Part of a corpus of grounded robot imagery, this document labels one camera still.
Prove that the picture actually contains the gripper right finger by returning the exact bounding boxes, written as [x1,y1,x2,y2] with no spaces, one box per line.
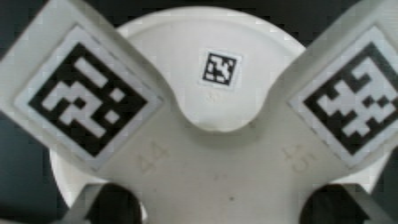
[298,183,391,224]

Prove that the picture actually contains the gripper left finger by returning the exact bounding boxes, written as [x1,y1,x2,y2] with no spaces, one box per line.
[58,183,142,224]

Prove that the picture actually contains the white cross-shaped table base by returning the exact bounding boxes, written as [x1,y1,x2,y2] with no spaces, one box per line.
[0,0,398,224]

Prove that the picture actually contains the white round table top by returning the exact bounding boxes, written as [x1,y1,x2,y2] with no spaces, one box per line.
[49,7,380,212]

